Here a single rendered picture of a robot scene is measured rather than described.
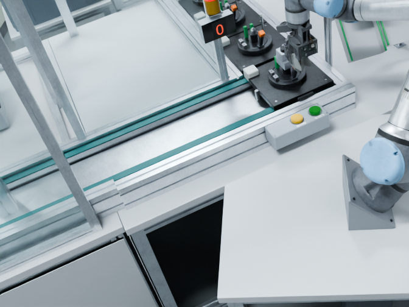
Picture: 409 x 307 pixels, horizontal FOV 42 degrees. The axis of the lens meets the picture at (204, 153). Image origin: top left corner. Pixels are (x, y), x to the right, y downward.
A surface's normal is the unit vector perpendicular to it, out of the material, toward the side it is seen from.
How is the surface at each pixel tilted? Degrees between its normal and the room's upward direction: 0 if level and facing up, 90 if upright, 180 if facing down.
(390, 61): 0
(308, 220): 0
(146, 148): 0
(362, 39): 45
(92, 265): 90
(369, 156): 61
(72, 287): 90
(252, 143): 90
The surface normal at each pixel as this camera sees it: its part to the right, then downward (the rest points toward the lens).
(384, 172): -0.77, 0.12
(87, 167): -0.18, -0.70
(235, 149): 0.39, 0.59
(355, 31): 0.03, -0.04
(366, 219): -0.08, 0.71
